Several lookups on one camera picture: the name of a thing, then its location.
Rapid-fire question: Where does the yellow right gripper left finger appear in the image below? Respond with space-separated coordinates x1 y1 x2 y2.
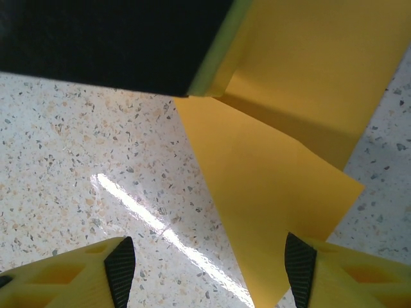
0 236 136 308

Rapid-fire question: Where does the orange paper sheet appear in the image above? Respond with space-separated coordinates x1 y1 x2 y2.
175 0 411 308

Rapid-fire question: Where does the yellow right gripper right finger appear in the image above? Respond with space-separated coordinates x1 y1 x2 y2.
284 232 411 308

